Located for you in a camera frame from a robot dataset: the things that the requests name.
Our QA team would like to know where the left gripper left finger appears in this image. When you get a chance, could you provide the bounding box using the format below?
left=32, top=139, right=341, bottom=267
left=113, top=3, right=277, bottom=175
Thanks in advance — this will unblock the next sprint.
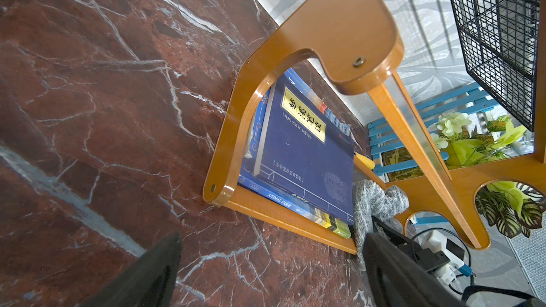
left=82, top=233, right=181, bottom=306

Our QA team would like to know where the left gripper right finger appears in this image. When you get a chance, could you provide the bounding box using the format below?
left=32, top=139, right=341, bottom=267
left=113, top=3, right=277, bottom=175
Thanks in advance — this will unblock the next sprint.
left=363, top=233, right=464, bottom=306

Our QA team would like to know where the grey fluffy cloth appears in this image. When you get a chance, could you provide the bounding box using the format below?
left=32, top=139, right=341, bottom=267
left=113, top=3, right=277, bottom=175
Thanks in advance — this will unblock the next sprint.
left=353, top=180, right=409, bottom=271

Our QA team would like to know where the orange wooden bookshelf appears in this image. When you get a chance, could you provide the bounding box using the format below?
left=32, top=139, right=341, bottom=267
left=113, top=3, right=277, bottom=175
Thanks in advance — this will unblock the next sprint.
left=202, top=0, right=546, bottom=255

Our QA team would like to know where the white blue slatted crate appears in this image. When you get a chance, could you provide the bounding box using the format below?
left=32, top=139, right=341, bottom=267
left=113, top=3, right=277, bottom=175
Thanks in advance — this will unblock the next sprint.
left=366, top=82, right=502, bottom=226

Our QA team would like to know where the green potted plant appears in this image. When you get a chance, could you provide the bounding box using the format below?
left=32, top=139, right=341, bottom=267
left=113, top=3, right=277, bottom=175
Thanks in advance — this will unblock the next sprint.
left=393, top=112, right=545, bottom=250

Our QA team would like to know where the blue Animal Farm book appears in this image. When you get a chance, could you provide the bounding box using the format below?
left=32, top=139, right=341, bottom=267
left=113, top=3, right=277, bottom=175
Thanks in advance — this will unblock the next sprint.
left=238, top=91, right=336, bottom=231

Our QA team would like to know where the dark blue book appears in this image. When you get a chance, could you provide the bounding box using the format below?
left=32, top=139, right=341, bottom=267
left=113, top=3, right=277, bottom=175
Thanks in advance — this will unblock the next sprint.
left=253, top=75, right=354, bottom=225

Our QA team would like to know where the black wire mesh organizer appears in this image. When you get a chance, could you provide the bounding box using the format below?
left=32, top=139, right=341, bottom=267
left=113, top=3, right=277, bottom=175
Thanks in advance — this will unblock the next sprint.
left=450, top=0, right=540, bottom=131

